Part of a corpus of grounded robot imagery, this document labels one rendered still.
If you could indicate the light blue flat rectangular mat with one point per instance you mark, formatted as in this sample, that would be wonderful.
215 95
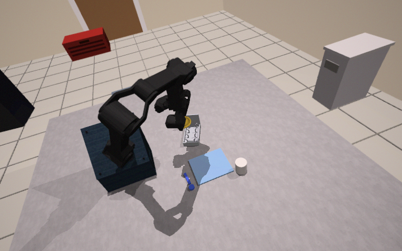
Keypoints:
210 166

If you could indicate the yellow plate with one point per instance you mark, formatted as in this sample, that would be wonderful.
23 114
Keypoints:
187 122

